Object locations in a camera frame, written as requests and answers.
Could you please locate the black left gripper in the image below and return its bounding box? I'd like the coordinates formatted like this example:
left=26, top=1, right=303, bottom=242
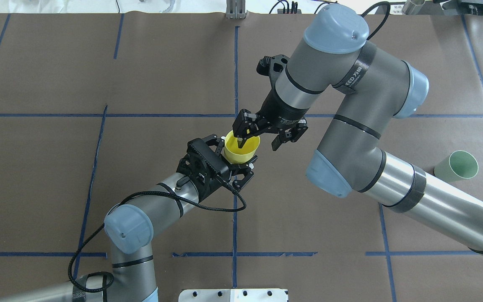
left=177, top=134, right=258, bottom=197

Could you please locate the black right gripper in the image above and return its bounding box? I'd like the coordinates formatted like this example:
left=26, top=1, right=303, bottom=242
left=232, top=87, right=308, bottom=151

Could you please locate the yellow cup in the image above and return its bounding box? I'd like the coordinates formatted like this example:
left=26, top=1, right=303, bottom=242
left=223, top=130, right=260, bottom=164

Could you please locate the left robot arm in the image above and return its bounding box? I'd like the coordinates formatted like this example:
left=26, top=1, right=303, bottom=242
left=0, top=133, right=260, bottom=302

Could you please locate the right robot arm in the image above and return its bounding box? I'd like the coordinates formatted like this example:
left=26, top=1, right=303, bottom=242
left=233, top=3, right=483, bottom=256

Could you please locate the steel cup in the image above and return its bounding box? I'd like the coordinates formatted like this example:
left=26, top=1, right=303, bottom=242
left=401, top=0, right=426, bottom=15

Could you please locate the green paper cup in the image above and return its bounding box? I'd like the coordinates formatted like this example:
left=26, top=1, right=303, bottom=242
left=434, top=150, right=479, bottom=183

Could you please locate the black power strip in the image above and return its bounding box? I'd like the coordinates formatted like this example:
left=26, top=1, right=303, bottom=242
left=269, top=0, right=302, bottom=15

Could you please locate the brown paper table cover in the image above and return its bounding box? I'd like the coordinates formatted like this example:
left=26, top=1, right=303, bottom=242
left=0, top=12, right=483, bottom=302

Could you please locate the aluminium frame post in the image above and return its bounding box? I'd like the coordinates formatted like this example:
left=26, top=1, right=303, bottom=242
left=226, top=0, right=247, bottom=19

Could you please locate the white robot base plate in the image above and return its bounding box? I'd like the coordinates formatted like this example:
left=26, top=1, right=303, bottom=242
left=178, top=288, right=289, bottom=302

